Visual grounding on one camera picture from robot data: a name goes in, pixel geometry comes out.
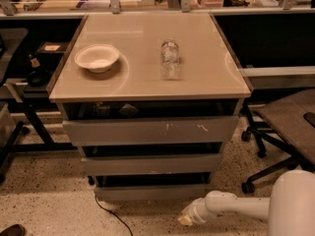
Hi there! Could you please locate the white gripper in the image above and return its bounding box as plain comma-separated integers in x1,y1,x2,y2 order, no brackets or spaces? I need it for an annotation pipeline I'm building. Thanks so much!
178,198,214,226

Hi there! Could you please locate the grey bottom drawer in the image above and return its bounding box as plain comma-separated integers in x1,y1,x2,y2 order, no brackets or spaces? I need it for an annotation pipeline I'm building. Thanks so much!
94,172,211,202

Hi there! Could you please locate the grey drawer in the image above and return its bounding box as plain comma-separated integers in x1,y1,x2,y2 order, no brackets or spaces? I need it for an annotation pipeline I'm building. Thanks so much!
79,143,222,176
94,172,211,202
60,99,241,147

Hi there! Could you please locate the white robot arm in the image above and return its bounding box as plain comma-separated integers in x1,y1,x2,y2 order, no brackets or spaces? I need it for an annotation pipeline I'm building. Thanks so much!
178,170,315,236

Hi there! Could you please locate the grey middle drawer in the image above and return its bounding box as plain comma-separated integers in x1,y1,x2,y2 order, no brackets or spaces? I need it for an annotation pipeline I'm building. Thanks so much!
79,143,222,176

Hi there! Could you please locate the grey drawer cabinet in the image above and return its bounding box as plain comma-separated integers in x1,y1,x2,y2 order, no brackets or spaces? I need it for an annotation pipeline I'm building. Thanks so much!
46,13,254,202

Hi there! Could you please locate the grey top drawer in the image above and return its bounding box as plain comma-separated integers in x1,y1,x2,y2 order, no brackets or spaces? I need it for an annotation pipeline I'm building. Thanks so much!
60,99,241,147

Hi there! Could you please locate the black office chair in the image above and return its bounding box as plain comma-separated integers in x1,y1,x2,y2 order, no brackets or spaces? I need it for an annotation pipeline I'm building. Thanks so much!
241,88,315,194

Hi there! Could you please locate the clear plastic water bottle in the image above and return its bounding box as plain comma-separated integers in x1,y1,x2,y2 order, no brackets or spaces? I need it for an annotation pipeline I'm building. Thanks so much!
160,38,180,80

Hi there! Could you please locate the dark shoe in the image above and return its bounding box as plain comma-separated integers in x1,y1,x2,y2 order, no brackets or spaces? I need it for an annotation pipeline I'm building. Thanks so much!
0,224,25,236

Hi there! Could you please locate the white paper bowl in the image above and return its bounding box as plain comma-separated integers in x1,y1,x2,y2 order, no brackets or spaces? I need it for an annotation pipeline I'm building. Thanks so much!
75,44,120,73

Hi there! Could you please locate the black device under desk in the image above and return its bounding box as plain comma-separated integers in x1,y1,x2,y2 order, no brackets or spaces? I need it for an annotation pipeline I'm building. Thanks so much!
27,54,49,87

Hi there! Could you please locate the black floor cable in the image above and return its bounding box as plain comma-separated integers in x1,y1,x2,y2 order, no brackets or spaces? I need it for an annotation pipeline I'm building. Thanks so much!
94,194,135,236

